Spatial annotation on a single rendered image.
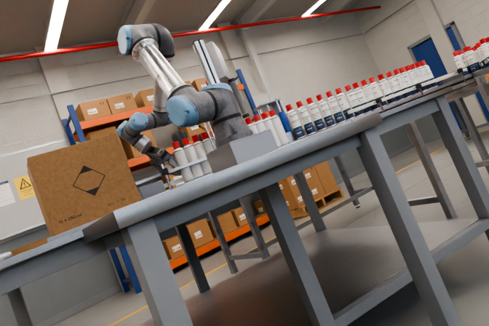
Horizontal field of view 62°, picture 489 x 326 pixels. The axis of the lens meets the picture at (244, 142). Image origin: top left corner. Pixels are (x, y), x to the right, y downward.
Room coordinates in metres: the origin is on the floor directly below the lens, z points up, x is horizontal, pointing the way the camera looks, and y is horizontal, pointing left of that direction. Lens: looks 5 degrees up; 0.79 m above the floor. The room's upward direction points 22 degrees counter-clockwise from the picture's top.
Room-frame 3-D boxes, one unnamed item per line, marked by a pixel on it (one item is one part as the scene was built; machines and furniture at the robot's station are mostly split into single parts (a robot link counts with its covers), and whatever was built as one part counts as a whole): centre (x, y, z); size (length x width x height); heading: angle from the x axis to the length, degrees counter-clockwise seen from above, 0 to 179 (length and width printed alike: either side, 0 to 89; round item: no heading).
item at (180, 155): (1.98, 0.31, 0.98); 0.05 x 0.05 x 0.20
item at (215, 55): (2.04, 0.00, 1.38); 0.17 x 0.10 x 0.19; 172
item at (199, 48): (1.96, 0.03, 1.16); 0.04 x 0.04 x 0.67; 26
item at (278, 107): (2.34, -0.21, 1.01); 0.14 x 0.13 x 0.26; 116
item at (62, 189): (1.49, 0.61, 0.99); 0.30 x 0.24 x 0.27; 121
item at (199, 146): (2.02, 0.22, 0.98); 0.05 x 0.05 x 0.20
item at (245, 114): (2.05, -0.06, 1.18); 0.04 x 0.04 x 0.21
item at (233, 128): (1.56, 0.03, 0.98); 0.15 x 0.15 x 0.10
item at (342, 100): (2.45, -0.64, 0.98); 0.05 x 0.05 x 0.20
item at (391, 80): (2.65, -1.04, 0.98); 0.05 x 0.05 x 0.20
